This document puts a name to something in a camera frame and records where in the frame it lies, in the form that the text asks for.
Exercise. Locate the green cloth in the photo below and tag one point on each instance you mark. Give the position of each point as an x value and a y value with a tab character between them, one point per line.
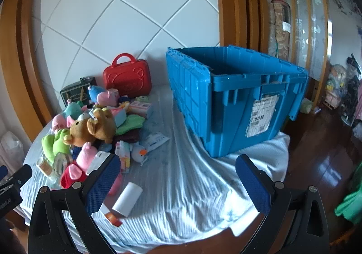
350	206

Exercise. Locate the clear bag of toys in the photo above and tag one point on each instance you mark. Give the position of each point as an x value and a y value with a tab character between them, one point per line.
336	75

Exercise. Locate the black box with gold print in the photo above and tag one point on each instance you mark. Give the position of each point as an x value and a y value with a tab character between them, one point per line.
73	95

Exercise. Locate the small brown and white box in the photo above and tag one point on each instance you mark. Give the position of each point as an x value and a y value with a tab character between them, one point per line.
43	166

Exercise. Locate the dark bag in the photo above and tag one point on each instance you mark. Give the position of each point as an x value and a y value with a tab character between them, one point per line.
353	87

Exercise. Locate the frosted glass wooden screen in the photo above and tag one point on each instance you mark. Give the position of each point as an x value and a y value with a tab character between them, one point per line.
302	30

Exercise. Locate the green frog plush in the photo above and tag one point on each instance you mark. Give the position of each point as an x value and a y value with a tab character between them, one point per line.
53	143

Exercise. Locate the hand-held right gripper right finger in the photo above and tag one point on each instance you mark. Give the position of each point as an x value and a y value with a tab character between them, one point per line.
253	183

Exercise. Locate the white printed packet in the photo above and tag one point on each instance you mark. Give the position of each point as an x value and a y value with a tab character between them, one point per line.
155	140

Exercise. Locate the small orange plush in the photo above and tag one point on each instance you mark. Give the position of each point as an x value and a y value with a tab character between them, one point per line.
123	106

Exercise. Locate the pink and white box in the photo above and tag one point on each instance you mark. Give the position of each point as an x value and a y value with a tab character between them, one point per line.
140	108

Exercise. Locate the green plush mitt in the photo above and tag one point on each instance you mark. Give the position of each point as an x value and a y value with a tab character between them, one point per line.
130	125

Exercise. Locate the small green monster plush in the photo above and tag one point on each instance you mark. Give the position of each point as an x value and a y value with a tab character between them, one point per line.
142	99

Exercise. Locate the red toy suitcase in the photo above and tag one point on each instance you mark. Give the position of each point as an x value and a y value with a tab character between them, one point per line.
127	78

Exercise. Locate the small pink pig plush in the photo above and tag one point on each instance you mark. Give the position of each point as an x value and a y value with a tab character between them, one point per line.
106	98

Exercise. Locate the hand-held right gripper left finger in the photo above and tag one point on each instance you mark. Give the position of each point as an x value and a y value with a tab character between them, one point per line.
101	183

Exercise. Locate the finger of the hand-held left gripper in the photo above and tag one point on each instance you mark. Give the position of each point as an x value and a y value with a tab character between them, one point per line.
18	176
2	171

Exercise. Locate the dark purple cloth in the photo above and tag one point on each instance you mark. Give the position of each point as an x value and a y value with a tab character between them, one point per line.
127	136

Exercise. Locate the pink pig plush red dress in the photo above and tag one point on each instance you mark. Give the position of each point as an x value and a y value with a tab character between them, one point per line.
82	160

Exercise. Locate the pink plush toy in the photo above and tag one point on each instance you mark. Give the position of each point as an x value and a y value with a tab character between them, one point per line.
59	122

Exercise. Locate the white paper tube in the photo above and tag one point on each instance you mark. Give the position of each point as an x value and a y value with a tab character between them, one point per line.
127	198

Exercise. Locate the rolled patterned carpet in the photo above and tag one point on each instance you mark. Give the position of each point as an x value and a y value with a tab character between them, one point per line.
278	30

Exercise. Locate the clear plastic bag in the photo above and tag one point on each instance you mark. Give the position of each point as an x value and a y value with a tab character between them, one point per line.
11	149

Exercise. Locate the dark blue plush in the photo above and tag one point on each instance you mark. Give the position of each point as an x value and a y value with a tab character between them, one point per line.
124	99

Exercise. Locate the brown bear plush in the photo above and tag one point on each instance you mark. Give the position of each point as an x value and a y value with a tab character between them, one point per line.
96	126

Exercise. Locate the white and orange box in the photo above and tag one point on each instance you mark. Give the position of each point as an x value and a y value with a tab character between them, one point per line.
111	218

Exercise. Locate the teal plush toy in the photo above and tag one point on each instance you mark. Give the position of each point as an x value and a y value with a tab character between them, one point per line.
72	109

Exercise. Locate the white duck plush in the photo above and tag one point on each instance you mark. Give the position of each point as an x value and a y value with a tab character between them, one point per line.
138	153

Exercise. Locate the blue penguin plush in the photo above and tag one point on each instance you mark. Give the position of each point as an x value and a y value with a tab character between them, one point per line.
94	92

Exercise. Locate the blue plastic crate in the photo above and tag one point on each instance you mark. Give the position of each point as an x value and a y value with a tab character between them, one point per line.
226	106

